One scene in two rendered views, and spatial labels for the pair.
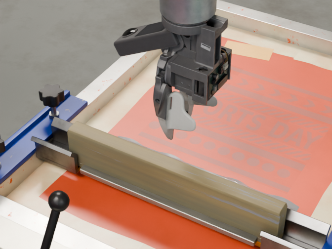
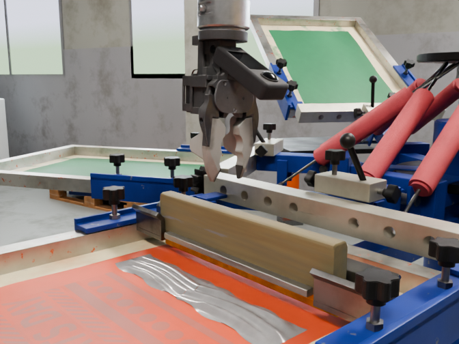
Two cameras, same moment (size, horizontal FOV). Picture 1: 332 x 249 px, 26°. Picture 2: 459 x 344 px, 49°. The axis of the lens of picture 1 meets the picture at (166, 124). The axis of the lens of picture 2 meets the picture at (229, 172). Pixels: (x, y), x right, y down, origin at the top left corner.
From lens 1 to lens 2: 1.64 m
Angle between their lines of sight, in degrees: 128
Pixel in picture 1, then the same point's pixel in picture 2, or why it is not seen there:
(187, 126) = (229, 144)
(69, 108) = (348, 335)
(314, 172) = (64, 279)
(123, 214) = not seen: hidden behind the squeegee
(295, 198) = (110, 267)
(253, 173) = (126, 287)
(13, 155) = (425, 294)
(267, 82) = not seen: outside the picture
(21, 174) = not seen: hidden behind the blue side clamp
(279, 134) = (46, 314)
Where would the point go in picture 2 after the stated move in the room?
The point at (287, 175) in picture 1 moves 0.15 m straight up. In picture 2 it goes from (93, 281) to (88, 185)
